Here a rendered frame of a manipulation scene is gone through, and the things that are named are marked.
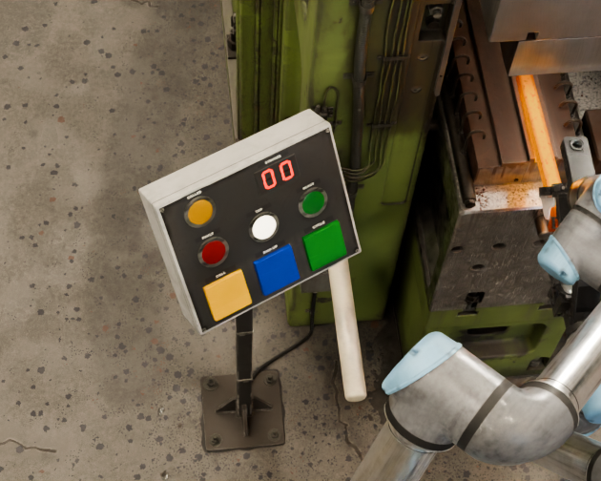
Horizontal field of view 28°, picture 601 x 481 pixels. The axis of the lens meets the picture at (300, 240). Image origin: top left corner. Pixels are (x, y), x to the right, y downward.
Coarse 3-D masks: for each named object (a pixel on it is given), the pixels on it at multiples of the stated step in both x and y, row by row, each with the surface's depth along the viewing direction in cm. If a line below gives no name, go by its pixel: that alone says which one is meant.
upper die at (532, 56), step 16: (528, 32) 196; (512, 48) 199; (528, 48) 197; (544, 48) 197; (560, 48) 198; (576, 48) 198; (592, 48) 199; (512, 64) 200; (528, 64) 201; (544, 64) 201; (560, 64) 202; (576, 64) 202; (592, 64) 203
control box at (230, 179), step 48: (240, 144) 206; (288, 144) 203; (144, 192) 201; (192, 192) 198; (240, 192) 203; (288, 192) 207; (336, 192) 212; (192, 240) 202; (240, 240) 207; (288, 240) 212; (192, 288) 206; (288, 288) 216
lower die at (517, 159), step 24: (456, 24) 245; (480, 24) 244; (456, 48) 242; (480, 48) 241; (456, 72) 241; (480, 72) 240; (504, 72) 239; (456, 96) 243; (480, 96) 237; (504, 96) 236; (552, 96) 236; (480, 120) 234; (504, 120) 233; (552, 120) 233; (480, 144) 231; (504, 144) 230; (528, 144) 229; (552, 144) 229; (480, 168) 229; (504, 168) 230; (528, 168) 231
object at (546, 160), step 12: (528, 84) 235; (528, 96) 233; (528, 108) 232; (540, 108) 232; (528, 120) 231; (540, 120) 230; (540, 132) 229; (540, 144) 227; (540, 156) 226; (552, 156) 226; (540, 168) 226; (552, 168) 224; (552, 180) 223; (552, 216) 218
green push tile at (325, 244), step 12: (324, 228) 214; (336, 228) 215; (312, 240) 213; (324, 240) 215; (336, 240) 216; (312, 252) 214; (324, 252) 216; (336, 252) 217; (312, 264) 216; (324, 264) 217
